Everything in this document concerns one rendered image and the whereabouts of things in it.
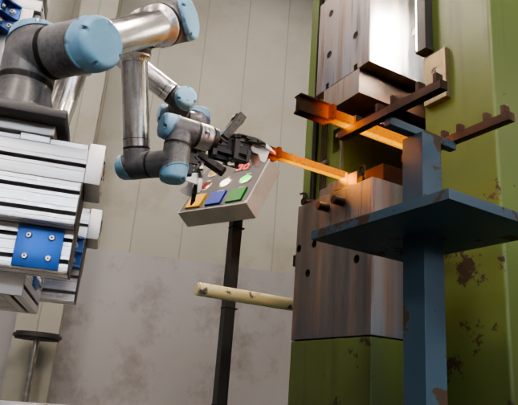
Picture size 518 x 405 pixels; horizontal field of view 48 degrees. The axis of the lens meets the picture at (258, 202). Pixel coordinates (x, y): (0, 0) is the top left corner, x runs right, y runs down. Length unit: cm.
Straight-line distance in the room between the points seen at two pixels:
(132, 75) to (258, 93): 385
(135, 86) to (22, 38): 41
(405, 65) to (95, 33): 116
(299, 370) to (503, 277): 66
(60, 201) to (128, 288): 352
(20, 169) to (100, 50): 30
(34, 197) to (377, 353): 93
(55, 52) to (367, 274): 96
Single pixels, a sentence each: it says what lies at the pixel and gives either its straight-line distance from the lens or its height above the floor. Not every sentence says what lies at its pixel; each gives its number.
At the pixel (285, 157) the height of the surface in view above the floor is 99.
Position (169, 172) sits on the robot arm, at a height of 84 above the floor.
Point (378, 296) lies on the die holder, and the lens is 160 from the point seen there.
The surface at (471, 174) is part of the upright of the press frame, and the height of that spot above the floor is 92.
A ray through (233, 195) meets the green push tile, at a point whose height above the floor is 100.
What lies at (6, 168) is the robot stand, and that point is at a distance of 125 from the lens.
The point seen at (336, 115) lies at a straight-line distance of 136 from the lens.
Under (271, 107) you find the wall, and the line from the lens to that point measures 545.
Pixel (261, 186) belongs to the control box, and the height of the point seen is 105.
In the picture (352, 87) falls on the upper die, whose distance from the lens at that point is 200.
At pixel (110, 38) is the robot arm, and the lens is 132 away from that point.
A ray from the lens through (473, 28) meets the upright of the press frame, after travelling 189.
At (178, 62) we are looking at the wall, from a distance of 546.
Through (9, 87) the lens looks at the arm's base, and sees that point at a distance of 133.
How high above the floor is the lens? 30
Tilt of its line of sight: 18 degrees up
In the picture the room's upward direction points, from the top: 5 degrees clockwise
